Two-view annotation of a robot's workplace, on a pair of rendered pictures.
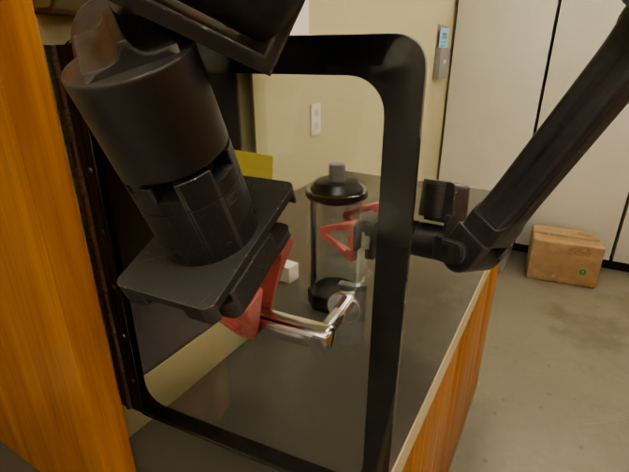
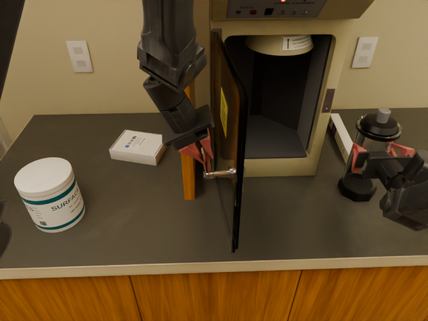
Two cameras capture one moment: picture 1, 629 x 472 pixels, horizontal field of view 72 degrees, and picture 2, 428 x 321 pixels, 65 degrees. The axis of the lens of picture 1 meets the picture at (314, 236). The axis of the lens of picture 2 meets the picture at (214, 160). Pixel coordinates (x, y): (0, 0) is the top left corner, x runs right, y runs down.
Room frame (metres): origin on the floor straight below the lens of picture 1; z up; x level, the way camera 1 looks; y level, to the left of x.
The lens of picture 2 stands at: (0.00, -0.42, 1.62)
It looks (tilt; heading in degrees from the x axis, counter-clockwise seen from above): 39 degrees down; 58
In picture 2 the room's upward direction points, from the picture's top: straight up
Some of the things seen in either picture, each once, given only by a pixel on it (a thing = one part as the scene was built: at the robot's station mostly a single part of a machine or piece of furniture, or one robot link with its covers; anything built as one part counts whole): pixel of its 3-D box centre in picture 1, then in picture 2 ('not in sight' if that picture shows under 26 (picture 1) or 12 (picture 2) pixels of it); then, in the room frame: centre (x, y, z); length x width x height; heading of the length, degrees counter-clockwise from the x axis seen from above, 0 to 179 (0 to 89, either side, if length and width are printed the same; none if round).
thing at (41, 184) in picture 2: not in sight; (52, 195); (-0.03, 0.32, 1.02); 0.13 x 0.13 x 0.15
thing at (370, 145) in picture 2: not in sight; (367, 158); (0.73, -0.04, 1.06); 0.11 x 0.11 x 0.21
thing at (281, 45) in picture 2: not in sight; (279, 32); (0.60, 0.23, 1.34); 0.18 x 0.18 x 0.05
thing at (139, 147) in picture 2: not in sight; (140, 146); (0.27, 0.47, 0.96); 0.16 x 0.12 x 0.04; 135
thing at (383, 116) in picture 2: not in sight; (380, 121); (0.73, -0.04, 1.18); 0.09 x 0.09 x 0.07
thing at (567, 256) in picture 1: (562, 254); not in sight; (2.64, -1.67, 0.14); 0.41 x 0.33 x 0.29; 66
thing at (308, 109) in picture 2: not in sight; (265, 83); (0.60, 0.26, 1.19); 0.26 x 0.24 x 0.35; 150
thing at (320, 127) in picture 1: (230, 287); (223, 144); (0.33, 0.07, 1.19); 0.30 x 0.01 x 0.40; 66
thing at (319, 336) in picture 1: (288, 313); (214, 162); (0.28, 0.02, 1.20); 0.10 x 0.05 x 0.03; 66
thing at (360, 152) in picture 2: not in sight; (365, 155); (0.68, -0.06, 1.10); 0.09 x 0.07 x 0.07; 60
